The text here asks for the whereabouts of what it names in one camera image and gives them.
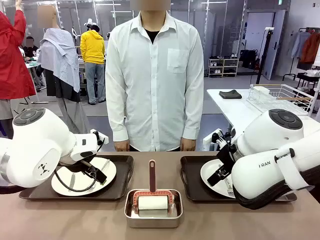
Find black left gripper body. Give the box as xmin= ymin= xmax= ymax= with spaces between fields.
xmin=59 ymin=159 xmax=99 ymax=176

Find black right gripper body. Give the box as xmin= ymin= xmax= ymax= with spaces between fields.
xmin=216 ymin=142 xmax=240 ymax=168

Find white round plate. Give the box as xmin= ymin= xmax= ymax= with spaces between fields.
xmin=51 ymin=157 xmax=118 ymax=197
xmin=199 ymin=159 xmax=237 ymax=200

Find dark brown serving tray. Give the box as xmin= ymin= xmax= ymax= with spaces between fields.
xmin=179 ymin=156 xmax=298 ymax=204
xmin=18 ymin=154 xmax=135 ymax=202

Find red handled lint roller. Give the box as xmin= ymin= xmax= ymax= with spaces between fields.
xmin=132 ymin=159 xmax=175 ymax=217

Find dark cloth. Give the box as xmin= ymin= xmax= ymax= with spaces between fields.
xmin=219 ymin=89 xmax=243 ymax=100

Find man's right forearm white sleeve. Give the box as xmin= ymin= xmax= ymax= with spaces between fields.
xmin=106 ymin=94 xmax=130 ymax=143

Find man's left forearm white sleeve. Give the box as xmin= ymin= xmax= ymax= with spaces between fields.
xmin=183 ymin=94 xmax=205 ymax=140

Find man's right hand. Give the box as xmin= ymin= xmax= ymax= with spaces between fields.
xmin=114 ymin=140 xmax=131 ymax=152

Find man's left hand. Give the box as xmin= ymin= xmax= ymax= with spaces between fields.
xmin=180 ymin=136 xmax=197 ymax=152

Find white side table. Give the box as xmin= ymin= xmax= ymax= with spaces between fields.
xmin=202 ymin=88 xmax=320 ymax=152

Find rectangular steel tray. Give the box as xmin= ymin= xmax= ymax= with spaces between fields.
xmin=124 ymin=188 xmax=184 ymax=229

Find white cutlery holder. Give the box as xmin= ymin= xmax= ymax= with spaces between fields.
xmin=252 ymin=85 xmax=271 ymax=97

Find white shoe rack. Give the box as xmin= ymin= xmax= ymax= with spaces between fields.
xmin=208 ymin=56 xmax=240 ymax=78

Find black bags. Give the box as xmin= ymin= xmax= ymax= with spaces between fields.
xmin=239 ymin=49 xmax=259 ymax=70

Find man in white shirt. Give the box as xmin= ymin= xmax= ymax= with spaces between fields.
xmin=104 ymin=0 xmax=205 ymax=153

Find black clothes rack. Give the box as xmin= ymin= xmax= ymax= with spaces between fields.
xmin=282 ymin=26 xmax=320 ymax=81

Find black stand with white box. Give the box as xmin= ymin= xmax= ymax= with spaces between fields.
xmin=254 ymin=26 xmax=275 ymax=81

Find person in yellow hoodie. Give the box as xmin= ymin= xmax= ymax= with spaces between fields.
xmin=79 ymin=24 xmax=106 ymax=105

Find grey door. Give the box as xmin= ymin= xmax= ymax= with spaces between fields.
xmin=244 ymin=9 xmax=286 ymax=81

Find seated person in dark top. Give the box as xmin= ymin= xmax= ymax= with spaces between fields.
xmin=21 ymin=36 xmax=40 ymax=60

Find light blue hanging shirt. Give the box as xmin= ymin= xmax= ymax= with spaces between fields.
xmin=289 ymin=31 xmax=311 ymax=60

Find orange hanging jacket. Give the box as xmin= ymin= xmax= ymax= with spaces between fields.
xmin=299 ymin=32 xmax=320 ymax=65

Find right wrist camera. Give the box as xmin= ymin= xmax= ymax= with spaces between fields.
xmin=211 ymin=127 xmax=237 ymax=151

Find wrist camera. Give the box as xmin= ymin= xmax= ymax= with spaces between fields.
xmin=211 ymin=127 xmax=237 ymax=151
xmin=89 ymin=128 xmax=110 ymax=146

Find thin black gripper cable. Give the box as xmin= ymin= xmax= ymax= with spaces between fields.
xmin=53 ymin=159 xmax=98 ymax=193

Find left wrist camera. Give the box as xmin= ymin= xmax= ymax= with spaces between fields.
xmin=89 ymin=128 xmax=110 ymax=146

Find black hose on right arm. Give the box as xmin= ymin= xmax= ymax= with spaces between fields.
xmin=234 ymin=168 xmax=320 ymax=211

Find white wire dish rack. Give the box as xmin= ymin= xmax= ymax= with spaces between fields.
xmin=246 ymin=83 xmax=315 ymax=116

